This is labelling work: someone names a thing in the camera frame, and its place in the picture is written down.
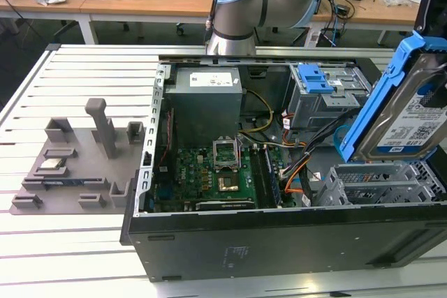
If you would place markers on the green motherboard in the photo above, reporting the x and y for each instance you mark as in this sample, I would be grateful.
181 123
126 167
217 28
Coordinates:
195 174

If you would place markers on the blue plastic latch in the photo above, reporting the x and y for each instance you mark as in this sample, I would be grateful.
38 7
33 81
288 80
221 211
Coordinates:
314 80

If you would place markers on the black graphics card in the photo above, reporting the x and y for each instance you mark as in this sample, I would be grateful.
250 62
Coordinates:
223 204

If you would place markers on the CPU socket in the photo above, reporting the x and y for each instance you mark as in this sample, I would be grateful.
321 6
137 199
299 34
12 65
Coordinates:
227 183

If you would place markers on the silver CPU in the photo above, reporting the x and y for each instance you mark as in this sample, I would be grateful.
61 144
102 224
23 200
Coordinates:
52 163

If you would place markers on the wooden desk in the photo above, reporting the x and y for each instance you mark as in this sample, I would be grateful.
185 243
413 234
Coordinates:
104 6

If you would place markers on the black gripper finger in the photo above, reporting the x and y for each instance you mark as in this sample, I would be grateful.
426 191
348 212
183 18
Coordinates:
427 1
440 87

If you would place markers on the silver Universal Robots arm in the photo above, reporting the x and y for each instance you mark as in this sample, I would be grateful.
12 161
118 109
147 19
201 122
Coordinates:
241 8

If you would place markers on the black RAM slot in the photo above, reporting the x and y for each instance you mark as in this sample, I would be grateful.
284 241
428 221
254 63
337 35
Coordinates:
257 179

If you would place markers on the hard disk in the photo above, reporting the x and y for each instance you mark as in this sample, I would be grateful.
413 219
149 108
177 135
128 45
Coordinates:
401 120

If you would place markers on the grey disk bay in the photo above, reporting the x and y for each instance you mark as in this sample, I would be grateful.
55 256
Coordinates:
370 172
377 193

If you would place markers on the grey drive cage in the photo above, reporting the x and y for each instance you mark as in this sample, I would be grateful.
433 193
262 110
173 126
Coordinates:
314 109

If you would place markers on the grey power supply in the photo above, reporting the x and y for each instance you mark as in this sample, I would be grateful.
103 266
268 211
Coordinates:
202 113

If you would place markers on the grey parts rack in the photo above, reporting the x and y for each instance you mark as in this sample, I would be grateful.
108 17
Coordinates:
87 155

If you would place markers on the black PC case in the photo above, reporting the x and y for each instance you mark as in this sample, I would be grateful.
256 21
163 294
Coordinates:
279 242

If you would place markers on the RAM stick in slot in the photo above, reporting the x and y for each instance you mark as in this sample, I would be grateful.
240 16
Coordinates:
272 179

